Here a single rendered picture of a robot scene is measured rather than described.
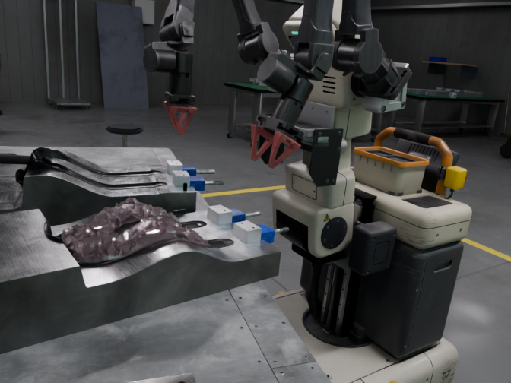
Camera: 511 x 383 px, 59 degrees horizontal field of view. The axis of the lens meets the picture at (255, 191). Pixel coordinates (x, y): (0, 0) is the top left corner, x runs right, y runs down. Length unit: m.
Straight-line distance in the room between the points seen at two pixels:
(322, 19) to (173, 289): 0.62
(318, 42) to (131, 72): 8.17
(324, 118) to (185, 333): 0.75
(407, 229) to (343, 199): 0.23
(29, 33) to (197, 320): 8.67
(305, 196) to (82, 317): 0.84
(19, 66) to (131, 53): 1.94
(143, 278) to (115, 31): 8.52
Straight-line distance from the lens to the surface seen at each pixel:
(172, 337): 0.73
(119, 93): 8.95
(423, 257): 1.48
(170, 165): 1.23
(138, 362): 0.69
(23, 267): 0.72
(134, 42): 9.23
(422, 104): 8.29
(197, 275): 0.80
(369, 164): 1.60
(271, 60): 0.97
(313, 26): 1.01
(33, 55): 9.27
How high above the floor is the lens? 1.22
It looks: 17 degrees down
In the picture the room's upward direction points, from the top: 5 degrees clockwise
